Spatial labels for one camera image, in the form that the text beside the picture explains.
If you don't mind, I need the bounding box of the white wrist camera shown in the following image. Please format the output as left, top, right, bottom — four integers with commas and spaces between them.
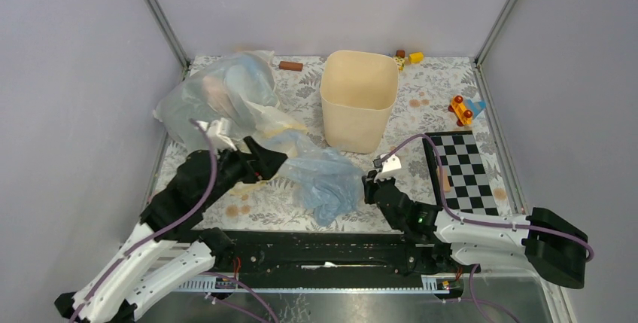
196, 117, 238, 151
373, 154, 402, 181

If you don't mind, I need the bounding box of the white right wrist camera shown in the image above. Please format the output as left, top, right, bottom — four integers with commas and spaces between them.
373, 154, 402, 181

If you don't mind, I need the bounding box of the light blue trash bag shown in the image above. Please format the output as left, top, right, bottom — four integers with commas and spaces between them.
263, 130, 363, 227

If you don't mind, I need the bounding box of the yellow toy block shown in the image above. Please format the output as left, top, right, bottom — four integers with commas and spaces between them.
408, 52, 424, 64

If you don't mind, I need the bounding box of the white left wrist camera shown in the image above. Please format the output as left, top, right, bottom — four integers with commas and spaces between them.
196, 117, 238, 151

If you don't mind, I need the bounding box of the small tan wooden block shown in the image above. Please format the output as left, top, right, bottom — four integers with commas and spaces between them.
436, 169, 451, 193

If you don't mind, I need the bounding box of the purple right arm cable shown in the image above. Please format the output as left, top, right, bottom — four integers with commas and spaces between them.
373, 133, 596, 323

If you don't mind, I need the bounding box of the brown cylinder toy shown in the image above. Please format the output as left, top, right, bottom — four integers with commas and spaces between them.
278, 61, 304, 72

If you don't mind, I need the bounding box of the yellow toy figure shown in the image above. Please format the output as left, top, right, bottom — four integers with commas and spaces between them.
393, 56, 406, 72

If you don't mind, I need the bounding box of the black white checkerboard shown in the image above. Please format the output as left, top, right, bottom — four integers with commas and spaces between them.
423, 131, 499, 216

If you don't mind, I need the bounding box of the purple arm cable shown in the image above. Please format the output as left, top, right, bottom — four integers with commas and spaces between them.
67, 118, 280, 323
373, 133, 596, 323

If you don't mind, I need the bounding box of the translucent white yellow trash bag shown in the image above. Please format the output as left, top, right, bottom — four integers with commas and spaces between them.
153, 50, 310, 197

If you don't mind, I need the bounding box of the blue triangle toy piece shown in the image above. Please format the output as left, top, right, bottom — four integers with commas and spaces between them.
465, 99, 486, 118

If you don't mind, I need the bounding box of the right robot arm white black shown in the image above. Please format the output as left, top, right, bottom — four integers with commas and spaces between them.
362, 171, 589, 289

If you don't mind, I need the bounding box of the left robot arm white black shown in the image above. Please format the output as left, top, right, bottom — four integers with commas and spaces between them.
54, 137, 288, 322

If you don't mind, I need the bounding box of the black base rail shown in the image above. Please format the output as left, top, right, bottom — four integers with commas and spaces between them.
212, 230, 472, 289

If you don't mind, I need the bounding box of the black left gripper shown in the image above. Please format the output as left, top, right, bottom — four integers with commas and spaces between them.
201, 135, 289, 209

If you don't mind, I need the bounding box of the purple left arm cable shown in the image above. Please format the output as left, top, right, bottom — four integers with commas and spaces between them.
67, 118, 280, 323

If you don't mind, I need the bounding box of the orange red toy car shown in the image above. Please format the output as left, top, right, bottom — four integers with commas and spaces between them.
448, 95, 474, 126

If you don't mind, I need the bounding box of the beige plastic trash bin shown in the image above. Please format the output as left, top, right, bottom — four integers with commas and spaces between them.
320, 50, 399, 154

